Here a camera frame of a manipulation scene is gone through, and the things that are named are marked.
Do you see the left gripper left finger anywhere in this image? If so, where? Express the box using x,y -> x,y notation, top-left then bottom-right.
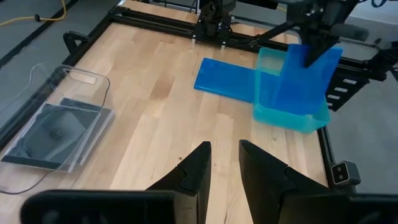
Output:
20,141 -> 213,224

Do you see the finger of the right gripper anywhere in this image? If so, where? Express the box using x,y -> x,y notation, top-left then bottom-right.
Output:
303,33 -> 340,68

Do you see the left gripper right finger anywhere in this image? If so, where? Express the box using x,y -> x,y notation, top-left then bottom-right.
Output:
238,139 -> 398,224

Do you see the clear jewel case black tray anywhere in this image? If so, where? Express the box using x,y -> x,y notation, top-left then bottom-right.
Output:
58,97 -> 116,174
1,102 -> 103,171

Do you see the teal plastic bin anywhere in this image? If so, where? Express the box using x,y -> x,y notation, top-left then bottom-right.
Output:
252,46 -> 331,134

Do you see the clear plastic bin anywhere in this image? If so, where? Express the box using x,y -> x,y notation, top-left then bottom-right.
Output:
0,62 -> 116,195

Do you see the black slotted bracket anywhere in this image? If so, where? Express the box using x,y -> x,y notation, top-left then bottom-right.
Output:
325,70 -> 373,112

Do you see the small grey camera box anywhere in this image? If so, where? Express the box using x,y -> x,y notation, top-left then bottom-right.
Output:
330,160 -> 362,187

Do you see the black aluminium table frame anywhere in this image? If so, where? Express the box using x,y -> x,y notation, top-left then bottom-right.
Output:
0,4 -> 398,194

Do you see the black frame bracket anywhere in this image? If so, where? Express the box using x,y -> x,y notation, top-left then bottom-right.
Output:
63,30 -> 91,55

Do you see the yellow floor cable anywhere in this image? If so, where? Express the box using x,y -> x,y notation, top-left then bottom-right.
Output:
0,0 -> 68,27

